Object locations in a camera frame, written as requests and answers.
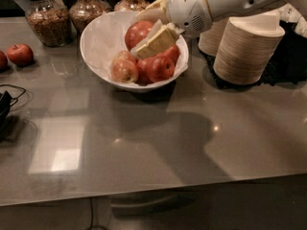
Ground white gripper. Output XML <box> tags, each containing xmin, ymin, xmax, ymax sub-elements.
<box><xmin>130</xmin><ymin>0</ymin><xmax>213</xmax><ymax>59</ymax></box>

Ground red apple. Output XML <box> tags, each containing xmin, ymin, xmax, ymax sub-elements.
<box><xmin>125</xmin><ymin>21</ymin><xmax>154</xmax><ymax>51</ymax></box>
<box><xmin>136</xmin><ymin>58</ymin><xmax>152</xmax><ymax>85</ymax></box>
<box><xmin>146</xmin><ymin>56</ymin><xmax>175</xmax><ymax>82</ymax></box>
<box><xmin>7</xmin><ymin>44</ymin><xmax>34</xmax><ymax>66</ymax></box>
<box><xmin>159</xmin><ymin>44</ymin><xmax>180</xmax><ymax>64</ymax></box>

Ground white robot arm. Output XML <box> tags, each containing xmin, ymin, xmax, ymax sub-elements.
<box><xmin>132</xmin><ymin>0</ymin><xmax>307</xmax><ymax>59</ymax></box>

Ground back left yellowish apple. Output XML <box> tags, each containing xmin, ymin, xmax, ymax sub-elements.
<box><xmin>112</xmin><ymin>50</ymin><xmax>137</xmax><ymax>64</ymax></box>

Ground yellowish apple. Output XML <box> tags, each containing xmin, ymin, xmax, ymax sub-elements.
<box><xmin>112</xmin><ymin>50</ymin><xmax>137</xmax><ymax>64</ymax></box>
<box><xmin>110</xmin><ymin>59</ymin><xmax>139</xmax><ymax>83</ymax></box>

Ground white ceramic bowl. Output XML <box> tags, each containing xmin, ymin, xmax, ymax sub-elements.
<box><xmin>80</xmin><ymin>11</ymin><xmax>189</xmax><ymax>93</ymax></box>

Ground front left yellowish apple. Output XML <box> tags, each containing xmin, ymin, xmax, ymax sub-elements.
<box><xmin>110</xmin><ymin>59</ymin><xmax>139</xmax><ymax>83</ymax></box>

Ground red apple on table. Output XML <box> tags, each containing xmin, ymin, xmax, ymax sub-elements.
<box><xmin>7</xmin><ymin>44</ymin><xmax>34</xmax><ymax>66</ymax></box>

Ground glass cereal jar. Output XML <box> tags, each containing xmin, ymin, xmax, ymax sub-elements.
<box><xmin>26</xmin><ymin>0</ymin><xmax>72</xmax><ymax>47</ymax></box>
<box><xmin>69</xmin><ymin>0</ymin><xmax>112</xmax><ymax>35</ymax></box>
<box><xmin>114</xmin><ymin>0</ymin><xmax>149</xmax><ymax>12</ymax></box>

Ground back stack paper bowls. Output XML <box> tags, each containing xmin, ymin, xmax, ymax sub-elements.
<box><xmin>199</xmin><ymin>18</ymin><xmax>228</xmax><ymax>57</ymax></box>

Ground stack paper bowls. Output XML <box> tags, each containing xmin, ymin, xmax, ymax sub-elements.
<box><xmin>213</xmin><ymin>11</ymin><xmax>285</xmax><ymax>85</ymax></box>
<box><xmin>199</xmin><ymin>18</ymin><xmax>228</xmax><ymax>57</ymax></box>

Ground front stack paper bowls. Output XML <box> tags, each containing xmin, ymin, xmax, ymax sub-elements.
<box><xmin>213</xmin><ymin>11</ymin><xmax>285</xmax><ymax>85</ymax></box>

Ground leftmost glass cereal jar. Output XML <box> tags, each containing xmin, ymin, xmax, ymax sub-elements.
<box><xmin>26</xmin><ymin>0</ymin><xmax>72</xmax><ymax>47</ymax></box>

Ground black mat under stacks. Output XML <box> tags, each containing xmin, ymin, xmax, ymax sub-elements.
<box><xmin>201</xmin><ymin>21</ymin><xmax>307</xmax><ymax>89</ymax></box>

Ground black device with cable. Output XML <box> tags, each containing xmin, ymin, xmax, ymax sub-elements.
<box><xmin>0</xmin><ymin>84</ymin><xmax>27</xmax><ymax>132</ymax></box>

